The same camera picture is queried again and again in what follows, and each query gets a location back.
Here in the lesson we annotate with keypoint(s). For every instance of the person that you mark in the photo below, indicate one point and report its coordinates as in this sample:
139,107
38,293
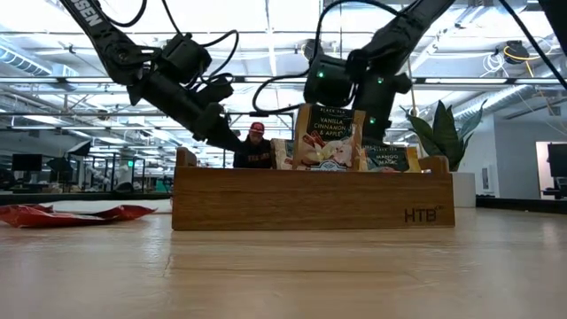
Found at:
254,153

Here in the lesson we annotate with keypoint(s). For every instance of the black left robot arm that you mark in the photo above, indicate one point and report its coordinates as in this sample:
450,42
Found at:
102,35

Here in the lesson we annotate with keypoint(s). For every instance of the white plant pot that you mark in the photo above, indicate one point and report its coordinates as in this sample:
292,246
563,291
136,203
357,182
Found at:
464,190

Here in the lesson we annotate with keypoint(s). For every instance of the red strawberry tea sachet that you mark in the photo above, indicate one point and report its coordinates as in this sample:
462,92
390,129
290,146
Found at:
22,207
53,219
128,212

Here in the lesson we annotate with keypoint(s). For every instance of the black wall monitor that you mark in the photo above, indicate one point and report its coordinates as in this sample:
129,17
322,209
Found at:
557,159

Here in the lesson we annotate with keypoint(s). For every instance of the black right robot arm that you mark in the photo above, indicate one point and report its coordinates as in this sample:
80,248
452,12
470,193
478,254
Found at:
398,31

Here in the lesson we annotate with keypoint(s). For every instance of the green snake plant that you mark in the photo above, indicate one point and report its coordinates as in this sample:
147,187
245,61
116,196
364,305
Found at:
443,137

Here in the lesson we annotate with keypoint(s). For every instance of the wooden three-compartment tray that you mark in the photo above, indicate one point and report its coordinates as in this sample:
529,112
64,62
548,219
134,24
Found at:
310,199

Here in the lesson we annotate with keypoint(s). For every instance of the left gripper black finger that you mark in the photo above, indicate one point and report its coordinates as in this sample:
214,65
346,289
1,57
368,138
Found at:
228,139

